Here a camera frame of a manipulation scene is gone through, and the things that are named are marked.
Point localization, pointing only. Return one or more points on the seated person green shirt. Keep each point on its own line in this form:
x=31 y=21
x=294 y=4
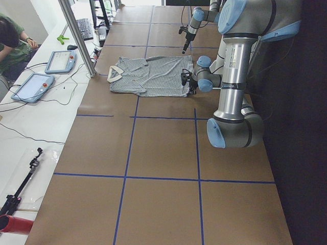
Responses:
x=17 y=48

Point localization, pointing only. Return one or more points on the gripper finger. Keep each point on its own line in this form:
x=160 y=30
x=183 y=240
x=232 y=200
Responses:
x=185 y=47

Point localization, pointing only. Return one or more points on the black computer mouse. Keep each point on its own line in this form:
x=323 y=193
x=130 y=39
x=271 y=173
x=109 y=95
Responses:
x=71 y=47

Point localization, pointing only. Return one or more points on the far teach pendant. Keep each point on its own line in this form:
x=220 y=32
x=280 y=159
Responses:
x=61 y=62

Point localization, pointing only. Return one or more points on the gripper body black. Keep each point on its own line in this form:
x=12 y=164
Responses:
x=189 y=36
x=192 y=84

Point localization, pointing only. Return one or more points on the green plastic clamp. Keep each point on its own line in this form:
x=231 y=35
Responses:
x=62 y=39

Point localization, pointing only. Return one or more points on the aluminium frame post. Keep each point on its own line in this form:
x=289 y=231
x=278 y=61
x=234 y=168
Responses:
x=72 y=24

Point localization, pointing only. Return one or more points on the white mounting column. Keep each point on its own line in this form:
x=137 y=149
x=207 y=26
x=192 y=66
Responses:
x=217 y=66

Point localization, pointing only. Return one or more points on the near teach pendant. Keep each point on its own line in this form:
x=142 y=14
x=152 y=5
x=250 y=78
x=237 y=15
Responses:
x=33 y=88

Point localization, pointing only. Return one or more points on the black keyboard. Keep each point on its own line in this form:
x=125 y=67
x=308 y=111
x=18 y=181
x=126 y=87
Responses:
x=85 y=28

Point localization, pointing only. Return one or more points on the red cylinder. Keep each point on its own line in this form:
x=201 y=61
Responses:
x=15 y=225

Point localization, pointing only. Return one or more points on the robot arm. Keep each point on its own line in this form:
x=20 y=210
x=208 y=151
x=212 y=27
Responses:
x=200 y=15
x=235 y=124

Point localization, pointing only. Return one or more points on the teach pendant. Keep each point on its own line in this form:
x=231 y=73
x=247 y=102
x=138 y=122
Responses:
x=61 y=62
x=33 y=88

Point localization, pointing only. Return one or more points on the striped polo shirt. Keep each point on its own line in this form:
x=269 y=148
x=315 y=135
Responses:
x=157 y=76

